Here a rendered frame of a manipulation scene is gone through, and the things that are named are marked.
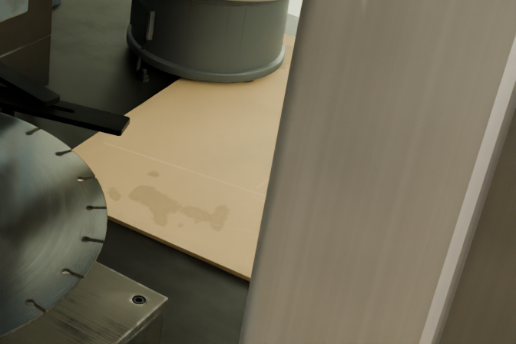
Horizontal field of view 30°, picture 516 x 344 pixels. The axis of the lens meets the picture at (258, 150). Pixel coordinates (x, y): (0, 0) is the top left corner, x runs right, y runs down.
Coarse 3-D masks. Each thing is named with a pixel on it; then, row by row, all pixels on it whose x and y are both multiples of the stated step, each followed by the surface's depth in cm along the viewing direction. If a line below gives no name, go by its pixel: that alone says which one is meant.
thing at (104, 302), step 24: (96, 264) 83; (96, 288) 80; (120, 288) 81; (144, 288) 81; (48, 312) 77; (72, 312) 77; (96, 312) 78; (120, 312) 78; (144, 312) 79; (24, 336) 74; (48, 336) 74; (72, 336) 75; (96, 336) 75; (120, 336) 76; (144, 336) 79
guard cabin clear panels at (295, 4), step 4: (292, 0) 169; (296, 0) 169; (300, 0) 169; (292, 4) 170; (296, 4) 169; (300, 4) 169; (288, 8) 170; (292, 8) 170; (296, 8) 170; (300, 8) 169; (288, 12) 171; (292, 12) 170; (296, 12) 170
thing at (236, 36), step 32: (160, 0) 132; (192, 0) 129; (224, 0) 129; (256, 0) 127; (288, 0) 138; (128, 32) 142; (160, 32) 134; (192, 32) 132; (224, 32) 132; (256, 32) 134; (160, 64) 135; (192, 64) 134; (224, 64) 135; (256, 64) 137
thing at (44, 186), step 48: (0, 144) 78; (48, 144) 79; (0, 192) 73; (48, 192) 74; (96, 192) 75; (0, 240) 68; (48, 240) 68; (96, 240) 70; (0, 288) 63; (48, 288) 64; (0, 336) 60
